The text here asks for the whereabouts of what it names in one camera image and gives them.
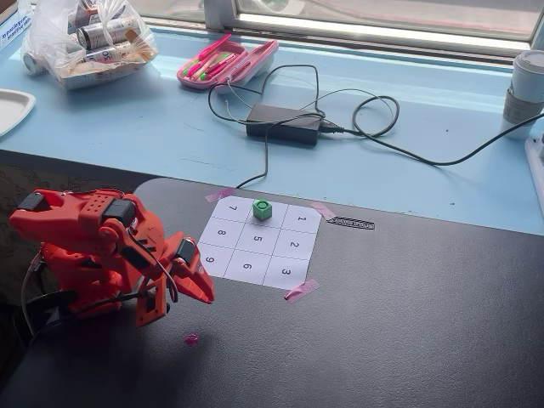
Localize orange gripper black motor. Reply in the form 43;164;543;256
135;231;215;327

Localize green cube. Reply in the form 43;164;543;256
252;198;273;222

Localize white numbered grid paper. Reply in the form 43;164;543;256
198;195;323;289

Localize pink tape strip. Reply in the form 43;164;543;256
205;186;236;204
283;278;320;303
309;201;337;221

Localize black table clamp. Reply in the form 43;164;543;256
23;291;80;329

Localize black striped sticker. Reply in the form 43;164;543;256
325;215;376;231

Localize black power adapter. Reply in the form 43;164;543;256
245;104;324;147

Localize printed cardboard tray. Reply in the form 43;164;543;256
53;54;153;91

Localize pink pencil case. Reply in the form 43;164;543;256
175;33;280;90

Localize white paper plate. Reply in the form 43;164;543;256
0;88;37;138

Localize pink pen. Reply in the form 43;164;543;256
199;33;233;60

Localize silver black drink can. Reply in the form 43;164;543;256
76;19;140;48

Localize small silver drink can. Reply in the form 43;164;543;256
21;51;47;77

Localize clear plastic bag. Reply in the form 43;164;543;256
20;0;159;91

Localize Tide detergent cardboard box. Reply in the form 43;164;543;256
0;0;35;54

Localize white power strip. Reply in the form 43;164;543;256
523;131;544;218

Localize paper coffee cup with sleeve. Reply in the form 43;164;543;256
501;49;544;141

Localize thin robot arm cable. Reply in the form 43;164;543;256
125;227;179;303

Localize white robot base cable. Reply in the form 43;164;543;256
20;254;44;337

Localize black adapter output cable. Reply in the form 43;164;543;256
207;64;400;190

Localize thin white cable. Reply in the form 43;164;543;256
224;80;257;116

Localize black mains power cable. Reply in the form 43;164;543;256
318;112;544;167

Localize grey window frame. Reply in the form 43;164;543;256
127;0;544;65

